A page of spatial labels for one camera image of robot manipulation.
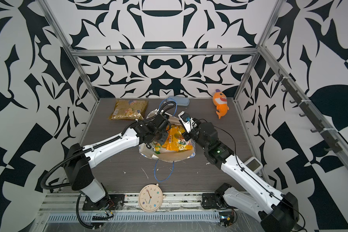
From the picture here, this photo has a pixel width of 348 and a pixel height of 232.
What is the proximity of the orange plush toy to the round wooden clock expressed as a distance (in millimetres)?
635

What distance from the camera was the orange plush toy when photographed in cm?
109

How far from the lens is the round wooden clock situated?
28.3 inches
